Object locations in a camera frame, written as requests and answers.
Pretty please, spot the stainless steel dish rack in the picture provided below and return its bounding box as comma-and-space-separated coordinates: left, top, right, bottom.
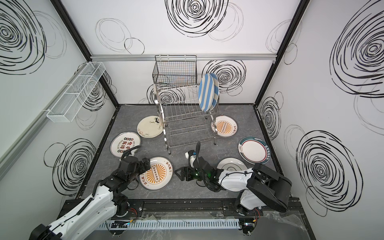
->
153, 77, 220, 154

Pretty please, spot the white wire wall shelf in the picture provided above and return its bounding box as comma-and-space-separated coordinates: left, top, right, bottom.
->
47, 62, 106, 123

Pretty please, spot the white slotted cable duct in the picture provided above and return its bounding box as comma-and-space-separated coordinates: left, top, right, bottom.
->
96, 219, 241, 231

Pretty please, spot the green rim red ring plate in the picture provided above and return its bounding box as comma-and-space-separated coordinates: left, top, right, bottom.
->
238, 137, 271, 164

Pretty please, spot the aluminium wall rail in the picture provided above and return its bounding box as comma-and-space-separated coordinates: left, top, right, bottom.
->
91, 53, 277, 62

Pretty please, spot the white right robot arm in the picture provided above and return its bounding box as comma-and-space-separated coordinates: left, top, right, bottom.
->
175, 155, 292, 213

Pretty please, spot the sunburst plate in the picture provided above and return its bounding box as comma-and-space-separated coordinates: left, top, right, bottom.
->
139, 157, 174, 191
211, 115, 239, 138

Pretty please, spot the red text green rim plate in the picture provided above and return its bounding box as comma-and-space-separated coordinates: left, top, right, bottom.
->
110, 132, 141, 157

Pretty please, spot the cream floral plate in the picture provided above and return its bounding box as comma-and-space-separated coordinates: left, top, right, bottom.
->
137, 116, 163, 138

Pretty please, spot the black wire wall basket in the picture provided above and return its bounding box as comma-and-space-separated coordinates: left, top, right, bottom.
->
152, 60, 197, 87

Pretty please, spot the small blue striped plate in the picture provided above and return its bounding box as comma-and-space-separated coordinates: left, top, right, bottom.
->
198, 74, 215, 112

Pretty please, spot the white plate thin green line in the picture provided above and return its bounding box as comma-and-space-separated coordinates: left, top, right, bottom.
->
217, 158, 248, 172

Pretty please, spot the large blue striped plate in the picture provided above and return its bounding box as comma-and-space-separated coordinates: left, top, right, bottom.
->
210, 73, 220, 111

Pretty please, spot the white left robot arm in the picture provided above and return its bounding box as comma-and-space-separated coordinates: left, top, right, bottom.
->
29, 156, 151, 240

